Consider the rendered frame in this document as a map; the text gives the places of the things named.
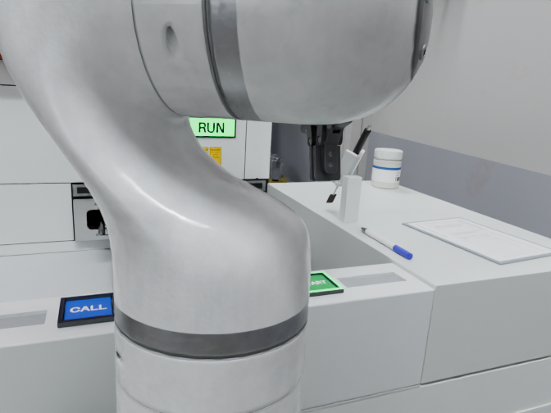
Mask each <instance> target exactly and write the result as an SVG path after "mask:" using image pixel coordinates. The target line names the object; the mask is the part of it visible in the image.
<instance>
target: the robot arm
mask: <svg viewBox="0 0 551 413"><path fill-rule="evenodd" d="M432 19H433V0H0V53H1V55H2V59H3V61H4V63H5V65H6V68H7V70H8V72H9V74H10V76H11V77H12V79H13V81H14V83H15V85H16V87H17V88H18V90H19V91H20V94H21V95H22V97H23V98H24V99H25V101H26V103H27V104H28V105H29V107H30V109H31V110H32V112H33V113H34V114H35V116H36V117H37V118H38V120H39V122H40V123H41V125H42V126H43V127H44V128H45V129H46V131H47V132H48V134H49V135H50V137H51V138H52V140H53V141H54V143H55V144H56V145H57V146H58V147H59V149H60V150H61V152H62V153H63V155H64V156H65V157H66V159H67V160H68V161H69V162H70V164H71V165H72V167H73V168H74V169H75V171H76V172H77V174H78V175H79V177H80V178H81V179H82V181H83V182H84V184H85V186H86V187H87V189H88V190H89V191H90V193H91V195H92V197H93V199H94V201H95V202H96V203H97V205H98V207H99V209H100V211H101V213H102V217H103V219H104V221H105V224H106V227H107V232H108V236H109V239H110V244H111V250H112V270H113V297H114V313H115V316H114V334H115V366H116V413H301V405H302V394H303V372H304V360H305V348H306V337H307V314H308V304H309V295H310V280H311V244H310V237H309V233H308V230H307V227H306V225H305V223H304V222H303V220H302V219H301V217H300V216H299V215H298V214H297V213H296V212H295V211H293V210H292V209H291V208H290V207H288V206H287V205H285V204H284V203H283V202H281V201H280V200H278V199H277V198H275V197H273V196H271V195H270V194H268V193H265V192H264V191H262V190H261V189H259V188H256V187H254V186H253V185H251V184H249V183H247V182H245V181H244V180H242V179H240V178H238V177H236V176H235V175H233V174H232V173H230V172H229V171H228V170H227V169H225V168H224V167H223V166H221V165H220V164H219V163H218V162H216V161H215V160H214V159H213V158H212V157H211V156H210V155H209V154H208V153H207V151H206V150H205V149H204V148H203V146H202V145H201V144H200V142H199V141H198V139H197V138H196V136H195V134H194V132H193V129H192V127H191V124H190V121H189V116H191V117H204V118H217V119H230V120H252V121H263V122H275V123H286V124H298V125H301V127H300V129H301V132H302V133H304V134H306V135H307V145H308V146H309V163H310V180H311V181H330V180H340V177H341V176H340V146H337V145H341V144H342V142H343V132H344V128H345V127H346V126H348V125H350V124H351V123H352V122H353V120H359V119H361V118H363V117H365V116H369V115H370V114H373V113H375V112H378V111H379V110H381V109H383V108H384V107H386V106H388V105H389V104H390V103H391V102H392V101H393V100H395V99H396V98H397V97H398V96H399V95H400V94H401V93H402V92H403V91H404V90H405V89H406V87H407V86H408V85H409V84H410V83H411V82H412V80H413V78H414V76H415V75H416V73H417V72H418V70H419V68H420V66H421V64H422V62H423V61H424V58H425V55H426V49H427V46H428V43H429V39H430V30H431V24H432Z"/></svg>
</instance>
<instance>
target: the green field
mask: <svg viewBox="0 0 551 413"><path fill-rule="evenodd" d="M189 121H190V124H191V127H192V129H193V132H194V134H195V136H235V120H230V119H212V118H189Z"/></svg>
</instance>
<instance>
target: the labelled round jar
mask: <svg viewBox="0 0 551 413"><path fill-rule="evenodd" d="M374 157H375V158H374V161H373V167H372V175H371V185H372V186H373V187H376V188H384V189H396V188H398V185H399V180H400V173H401V165H402V161H401V159H403V151H402V150H398V149H393V148H376V149H375V154H374Z"/></svg>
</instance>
